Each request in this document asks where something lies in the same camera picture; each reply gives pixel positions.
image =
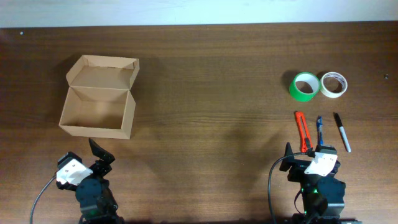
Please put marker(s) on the blue ballpoint pen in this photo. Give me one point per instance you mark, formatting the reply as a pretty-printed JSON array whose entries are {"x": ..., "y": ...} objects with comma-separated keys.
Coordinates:
[{"x": 319, "y": 125}]

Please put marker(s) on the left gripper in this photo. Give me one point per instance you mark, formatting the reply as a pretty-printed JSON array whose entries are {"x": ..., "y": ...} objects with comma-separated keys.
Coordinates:
[{"x": 104, "y": 168}]

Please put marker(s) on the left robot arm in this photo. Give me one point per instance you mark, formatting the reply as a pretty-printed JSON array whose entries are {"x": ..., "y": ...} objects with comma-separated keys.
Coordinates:
[{"x": 97, "y": 203}]

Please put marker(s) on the black white marker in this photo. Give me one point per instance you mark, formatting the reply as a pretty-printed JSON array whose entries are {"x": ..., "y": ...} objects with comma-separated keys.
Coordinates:
[{"x": 342, "y": 132}]

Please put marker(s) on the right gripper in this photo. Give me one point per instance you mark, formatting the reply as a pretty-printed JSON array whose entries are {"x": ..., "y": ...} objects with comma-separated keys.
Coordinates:
[{"x": 298, "y": 168}]

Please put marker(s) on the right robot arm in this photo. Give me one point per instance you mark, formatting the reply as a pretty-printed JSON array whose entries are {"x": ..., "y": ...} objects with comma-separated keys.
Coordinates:
[{"x": 322, "y": 194}]

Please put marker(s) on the brown cardboard box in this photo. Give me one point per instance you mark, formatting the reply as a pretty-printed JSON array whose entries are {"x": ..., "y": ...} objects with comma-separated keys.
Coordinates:
[{"x": 99, "y": 103}]

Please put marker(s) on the green tape roll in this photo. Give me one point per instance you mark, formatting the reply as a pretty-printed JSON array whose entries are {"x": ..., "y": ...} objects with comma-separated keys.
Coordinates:
[{"x": 304, "y": 86}]

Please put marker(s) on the white tape roll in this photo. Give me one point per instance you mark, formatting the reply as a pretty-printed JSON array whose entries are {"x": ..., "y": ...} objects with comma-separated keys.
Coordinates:
[{"x": 333, "y": 85}]

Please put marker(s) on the orange utility knife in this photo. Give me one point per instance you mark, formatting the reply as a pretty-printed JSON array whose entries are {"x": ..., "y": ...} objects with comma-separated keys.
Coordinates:
[{"x": 305, "y": 139}]

